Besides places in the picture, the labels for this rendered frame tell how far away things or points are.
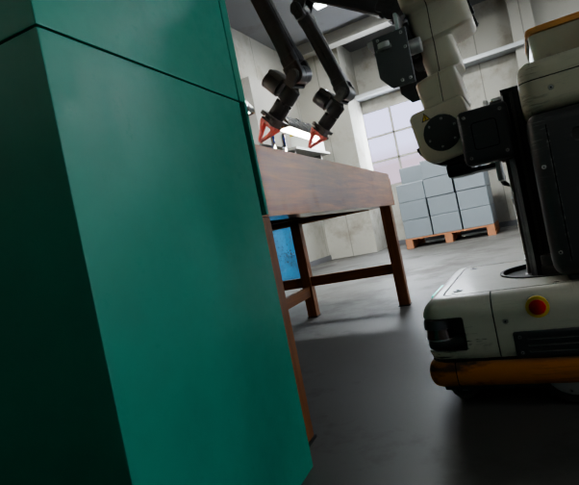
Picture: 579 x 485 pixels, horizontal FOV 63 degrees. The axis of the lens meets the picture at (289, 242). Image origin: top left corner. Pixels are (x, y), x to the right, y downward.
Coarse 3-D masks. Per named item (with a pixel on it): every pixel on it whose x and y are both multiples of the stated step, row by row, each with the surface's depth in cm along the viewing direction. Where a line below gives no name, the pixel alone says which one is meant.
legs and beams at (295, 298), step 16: (384, 208) 271; (272, 224) 209; (288, 224) 295; (384, 224) 271; (272, 240) 120; (304, 240) 296; (272, 256) 119; (304, 256) 292; (400, 256) 271; (304, 272) 293; (336, 272) 287; (352, 272) 283; (368, 272) 279; (384, 272) 275; (400, 272) 270; (288, 288) 300; (304, 288) 293; (400, 288) 271; (288, 304) 260; (400, 304) 272; (288, 320) 120; (288, 336) 118; (304, 400) 120; (304, 416) 119
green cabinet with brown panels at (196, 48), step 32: (0, 0) 61; (32, 0) 59; (64, 0) 64; (96, 0) 69; (128, 0) 76; (160, 0) 85; (192, 0) 95; (224, 0) 108; (0, 32) 61; (64, 32) 63; (96, 32) 68; (128, 32) 75; (160, 32) 83; (192, 32) 93; (224, 32) 106; (160, 64) 81; (192, 64) 91; (224, 64) 103; (224, 96) 101
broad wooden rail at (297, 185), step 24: (264, 168) 122; (288, 168) 136; (312, 168) 155; (336, 168) 180; (360, 168) 216; (264, 192) 119; (288, 192) 133; (312, 192) 151; (336, 192) 175; (360, 192) 208; (384, 192) 256; (264, 216) 117; (288, 216) 140
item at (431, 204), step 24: (408, 168) 712; (432, 168) 658; (408, 192) 676; (432, 192) 661; (456, 192) 657; (480, 192) 633; (408, 216) 680; (432, 216) 668; (456, 216) 650; (480, 216) 636; (408, 240) 683
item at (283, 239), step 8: (272, 232) 508; (280, 232) 509; (288, 232) 513; (280, 240) 509; (288, 240) 512; (280, 248) 509; (288, 248) 511; (280, 256) 509; (288, 256) 510; (280, 264) 509; (288, 264) 510; (296, 264) 514; (288, 272) 510; (296, 272) 513
